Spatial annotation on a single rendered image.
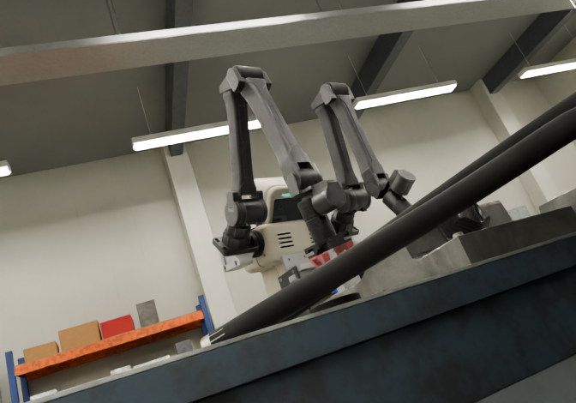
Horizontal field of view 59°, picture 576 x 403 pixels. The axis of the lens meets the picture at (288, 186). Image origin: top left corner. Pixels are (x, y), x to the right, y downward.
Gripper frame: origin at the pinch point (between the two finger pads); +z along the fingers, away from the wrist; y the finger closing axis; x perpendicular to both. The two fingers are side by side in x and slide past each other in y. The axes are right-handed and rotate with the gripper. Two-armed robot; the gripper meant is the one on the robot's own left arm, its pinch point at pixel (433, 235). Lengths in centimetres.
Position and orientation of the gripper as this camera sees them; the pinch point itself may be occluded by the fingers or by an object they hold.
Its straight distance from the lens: 154.6
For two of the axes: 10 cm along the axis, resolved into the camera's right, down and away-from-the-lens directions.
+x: -3.2, 8.2, 4.8
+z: 5.3, 5.7, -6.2
